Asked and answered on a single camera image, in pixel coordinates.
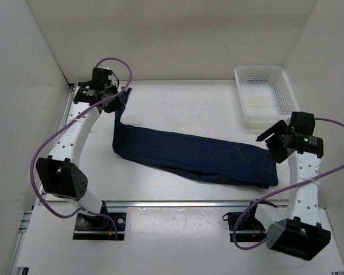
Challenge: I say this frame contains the white perforated plastic basket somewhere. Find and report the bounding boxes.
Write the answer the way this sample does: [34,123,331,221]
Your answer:
[234,65,300,129]

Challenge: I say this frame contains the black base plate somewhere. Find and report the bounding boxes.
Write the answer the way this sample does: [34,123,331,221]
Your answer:
[73,212,127,241]
[222,212,267,242]

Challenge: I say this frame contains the dark blue denim trousers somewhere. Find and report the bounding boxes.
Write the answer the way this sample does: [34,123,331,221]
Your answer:
[112,87,279,190]

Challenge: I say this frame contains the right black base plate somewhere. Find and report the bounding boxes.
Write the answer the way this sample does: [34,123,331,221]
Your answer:
[222,212,267,242]

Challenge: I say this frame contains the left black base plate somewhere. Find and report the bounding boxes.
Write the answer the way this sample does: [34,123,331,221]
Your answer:
[73,212,127,241]

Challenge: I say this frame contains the aluminium frame rail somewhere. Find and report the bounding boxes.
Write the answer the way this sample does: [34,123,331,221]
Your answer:
[10,80,344,274]

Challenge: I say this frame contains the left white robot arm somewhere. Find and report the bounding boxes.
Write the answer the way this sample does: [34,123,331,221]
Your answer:
[36,68,123,229]

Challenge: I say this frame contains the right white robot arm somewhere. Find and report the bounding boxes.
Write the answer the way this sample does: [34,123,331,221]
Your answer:
[246,112,331,261]

